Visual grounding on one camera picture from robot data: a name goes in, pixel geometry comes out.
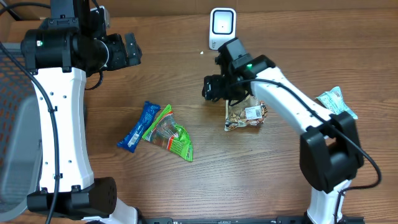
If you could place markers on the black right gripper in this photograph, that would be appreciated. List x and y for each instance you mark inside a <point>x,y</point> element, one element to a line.
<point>212,87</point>

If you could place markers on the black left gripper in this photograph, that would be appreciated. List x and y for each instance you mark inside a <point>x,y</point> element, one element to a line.
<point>122,59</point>

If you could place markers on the beige snack bag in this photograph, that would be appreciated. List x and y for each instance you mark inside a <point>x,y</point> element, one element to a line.
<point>249,112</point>

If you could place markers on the blue snack bar wrapper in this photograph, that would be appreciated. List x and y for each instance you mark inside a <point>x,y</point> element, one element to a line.
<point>148,114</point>

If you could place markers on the green snack bag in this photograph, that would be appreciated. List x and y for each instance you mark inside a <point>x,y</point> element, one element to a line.
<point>166,133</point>

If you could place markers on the teal snack packet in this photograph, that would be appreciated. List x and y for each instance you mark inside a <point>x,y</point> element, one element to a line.
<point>334,101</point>

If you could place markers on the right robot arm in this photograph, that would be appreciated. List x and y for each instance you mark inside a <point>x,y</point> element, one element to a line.
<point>329,155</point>

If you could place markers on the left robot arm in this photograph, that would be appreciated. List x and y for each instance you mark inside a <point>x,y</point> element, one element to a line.
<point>71,45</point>

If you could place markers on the white barcode scanner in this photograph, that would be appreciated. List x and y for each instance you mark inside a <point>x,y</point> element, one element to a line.
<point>222,26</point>

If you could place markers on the grey plastic shopping basket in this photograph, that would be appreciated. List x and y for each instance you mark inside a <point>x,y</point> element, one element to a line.
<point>21,152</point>

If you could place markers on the cardboard box wall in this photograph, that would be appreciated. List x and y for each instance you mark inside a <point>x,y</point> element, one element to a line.
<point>147,8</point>

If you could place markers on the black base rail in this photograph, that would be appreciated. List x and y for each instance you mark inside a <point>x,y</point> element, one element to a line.
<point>278,220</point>

